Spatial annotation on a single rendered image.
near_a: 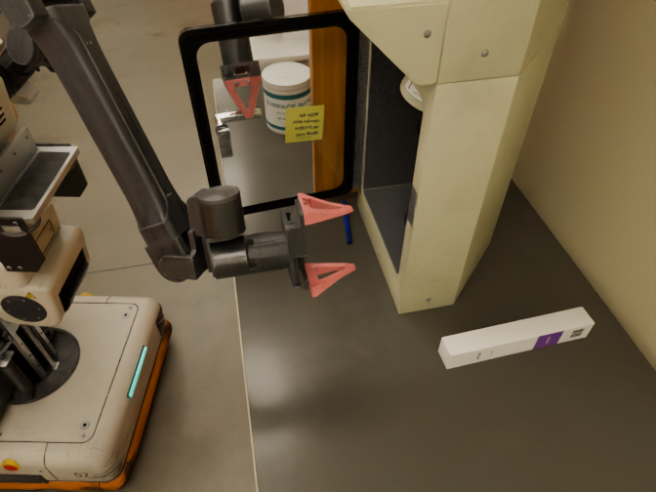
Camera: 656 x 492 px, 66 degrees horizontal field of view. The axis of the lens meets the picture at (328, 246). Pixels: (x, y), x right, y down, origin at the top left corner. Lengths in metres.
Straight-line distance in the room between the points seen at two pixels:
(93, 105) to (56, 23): 0.10
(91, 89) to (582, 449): 0.87
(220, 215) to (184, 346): 1.49
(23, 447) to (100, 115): 1.24
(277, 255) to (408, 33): 0.33
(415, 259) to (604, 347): 0.39
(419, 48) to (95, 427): 1.42
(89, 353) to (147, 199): 1.20
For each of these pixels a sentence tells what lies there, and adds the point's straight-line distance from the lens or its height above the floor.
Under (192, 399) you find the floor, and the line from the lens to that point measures 2.00.
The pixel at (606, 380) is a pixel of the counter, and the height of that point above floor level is 0.94.
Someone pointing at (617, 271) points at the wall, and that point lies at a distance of 1.13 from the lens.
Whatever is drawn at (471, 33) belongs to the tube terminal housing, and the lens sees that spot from 0.65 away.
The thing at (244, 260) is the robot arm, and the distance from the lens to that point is 0.70.
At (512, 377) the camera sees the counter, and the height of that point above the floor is 0.94.
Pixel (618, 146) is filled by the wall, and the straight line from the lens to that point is 1.08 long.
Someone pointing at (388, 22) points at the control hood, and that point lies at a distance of 0.61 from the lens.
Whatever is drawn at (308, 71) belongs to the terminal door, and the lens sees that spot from 0.95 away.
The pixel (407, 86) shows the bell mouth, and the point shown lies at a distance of 0.82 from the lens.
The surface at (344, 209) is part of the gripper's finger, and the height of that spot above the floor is 1.25.
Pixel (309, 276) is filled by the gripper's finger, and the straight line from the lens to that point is 0.75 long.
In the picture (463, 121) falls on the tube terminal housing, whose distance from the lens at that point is 0.71.
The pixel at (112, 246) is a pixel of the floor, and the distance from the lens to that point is 2.61.
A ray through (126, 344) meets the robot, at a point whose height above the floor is 0.28.
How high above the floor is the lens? 1.72
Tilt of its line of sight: 46 degrees down
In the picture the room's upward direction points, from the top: straight up
